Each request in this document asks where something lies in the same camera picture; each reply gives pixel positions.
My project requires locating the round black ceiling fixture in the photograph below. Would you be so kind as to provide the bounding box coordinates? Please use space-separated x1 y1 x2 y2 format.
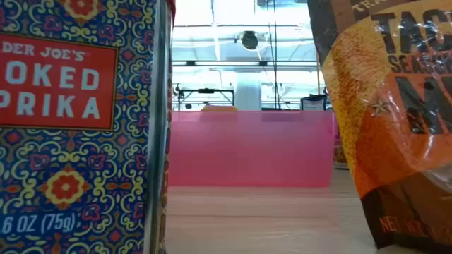
240 30 260 52

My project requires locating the yellow flat object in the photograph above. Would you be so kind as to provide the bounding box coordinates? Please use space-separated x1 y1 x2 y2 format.
200 104 239 113

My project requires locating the taco seasoning mix packet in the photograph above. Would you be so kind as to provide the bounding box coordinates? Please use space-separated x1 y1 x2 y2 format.
306 0 452 254

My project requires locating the black frame table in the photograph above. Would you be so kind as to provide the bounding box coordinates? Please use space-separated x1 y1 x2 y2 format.
177 87 236 111

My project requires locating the blue framed white sign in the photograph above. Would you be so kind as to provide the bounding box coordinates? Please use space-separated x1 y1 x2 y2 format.
300 94 328 111

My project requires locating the smoked paprika tin red lid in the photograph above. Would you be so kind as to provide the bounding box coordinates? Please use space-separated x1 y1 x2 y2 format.
0 0 177 254

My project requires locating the pink translucent plastic bin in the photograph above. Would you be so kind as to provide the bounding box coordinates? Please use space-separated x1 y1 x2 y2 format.
167 110 337 188

